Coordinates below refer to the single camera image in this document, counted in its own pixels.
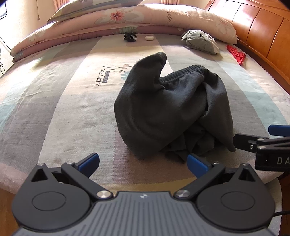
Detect dark grey sweatpants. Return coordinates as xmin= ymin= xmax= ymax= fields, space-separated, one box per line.
xmin=114 ymin=52 xmax=235 ymax=159

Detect orange wooden headboard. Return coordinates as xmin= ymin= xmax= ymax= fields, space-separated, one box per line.
xmin=205 ymin=1 xmax=289 ymax=92

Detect black hair claw clip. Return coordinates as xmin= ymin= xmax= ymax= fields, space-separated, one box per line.
xmin=124 ymin=32 xmax=137 ymax=42

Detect grey bundled cloth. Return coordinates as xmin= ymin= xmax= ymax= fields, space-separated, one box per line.
xmin=181 ymin=29 xmax=220 ymax=55

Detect pink floral folded quilt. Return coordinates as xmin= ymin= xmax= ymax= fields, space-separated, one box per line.
xmin=10 ymin=3 xmax=237 ymax=62

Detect white earbud case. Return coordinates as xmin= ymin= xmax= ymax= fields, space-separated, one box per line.
xmin=144 ymin=35 xmax=154 ymax=41

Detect grey floral pillow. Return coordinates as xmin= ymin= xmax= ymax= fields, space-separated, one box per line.
xmin=47 ymin=0 xmax=142 ymax=24

